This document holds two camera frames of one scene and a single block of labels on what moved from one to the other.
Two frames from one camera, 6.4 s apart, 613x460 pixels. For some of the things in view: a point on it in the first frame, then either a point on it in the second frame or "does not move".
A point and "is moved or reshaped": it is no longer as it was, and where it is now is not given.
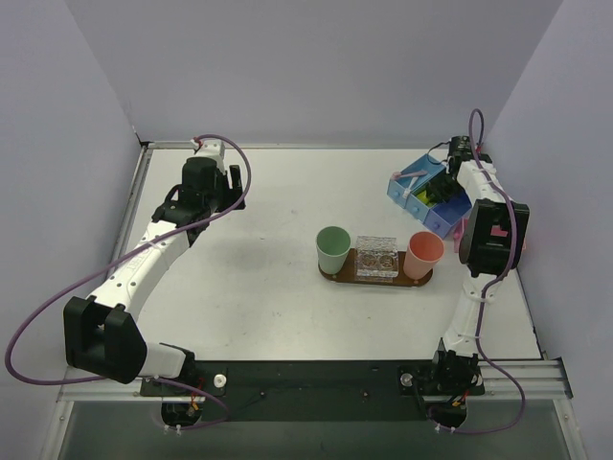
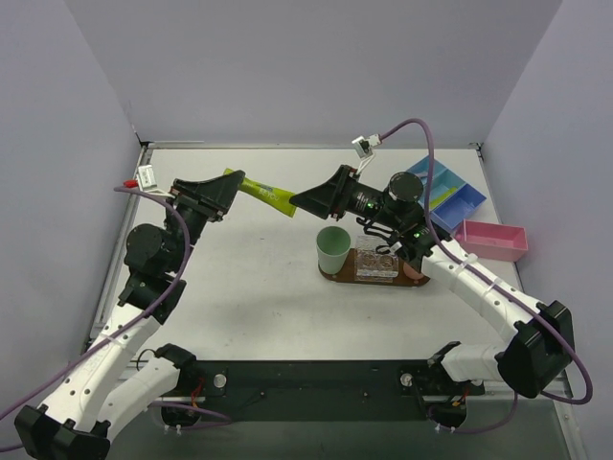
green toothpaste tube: [423, 198] is moved or reshaped
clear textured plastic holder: [376, 259] does not move
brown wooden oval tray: [349, 273] does not move
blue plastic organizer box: [408, 188] does not move
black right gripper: [443, 187] to [341, 193]
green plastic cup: [332, 244] does not move
